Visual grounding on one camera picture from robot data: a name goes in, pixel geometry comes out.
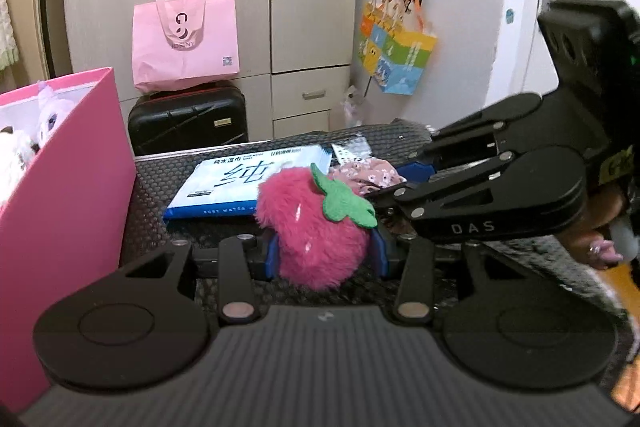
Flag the small black white sachet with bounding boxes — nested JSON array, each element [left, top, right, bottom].
[[332, 138, 371, 165]]

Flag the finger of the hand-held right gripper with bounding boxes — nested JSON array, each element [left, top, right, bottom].
[[362, 153, 519, 221], [395, 93, 546, 182]]

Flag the pink strawberry plush toy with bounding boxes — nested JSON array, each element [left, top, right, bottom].
[[256, 163, 378, 292]]

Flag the pink tote bag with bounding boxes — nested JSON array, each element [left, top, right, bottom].
[[132, 0, 241, 92]]

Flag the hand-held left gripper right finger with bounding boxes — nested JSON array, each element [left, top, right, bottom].
[[369, 227, 503, 323]]

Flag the cream fleece garment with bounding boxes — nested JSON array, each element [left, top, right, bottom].
[[0, 0, 21, 70]]

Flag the person's right hand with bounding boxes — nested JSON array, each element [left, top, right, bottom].
[[575, 185, 627, 272]]

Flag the pink cardboard box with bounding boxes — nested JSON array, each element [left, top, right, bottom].
[[0, 67, 137, 400]]

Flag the black textured mat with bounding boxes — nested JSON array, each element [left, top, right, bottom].
[[120, 119, 640, 358]]

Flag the beige wardrobe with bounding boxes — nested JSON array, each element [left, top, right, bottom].
[[62, 0, 361, 142]]

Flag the colourful paper bag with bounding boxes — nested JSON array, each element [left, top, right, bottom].
[[359, 0, 438, 96]]

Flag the small clear plastic bag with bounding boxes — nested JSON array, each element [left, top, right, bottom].
[[340, 84, 368, 128]]

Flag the black suitcase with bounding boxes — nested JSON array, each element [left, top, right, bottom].
[[127, 82, 249, 156]]

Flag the blue wet wipes pack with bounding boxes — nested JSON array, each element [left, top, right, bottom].
[[164, 143, 333, 222]]

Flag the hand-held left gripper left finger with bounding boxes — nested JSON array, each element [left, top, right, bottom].
[[125, 234, 281, 324]]

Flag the purple white plush toy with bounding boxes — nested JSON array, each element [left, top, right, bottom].
[[35, 79, 93, 145]]

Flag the pink floral cloth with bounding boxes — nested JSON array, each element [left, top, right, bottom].
[[327, 156, 407, 198]]

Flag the white plush toy brown ears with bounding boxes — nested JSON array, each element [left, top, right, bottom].
[[0, 127, 41, 208]]

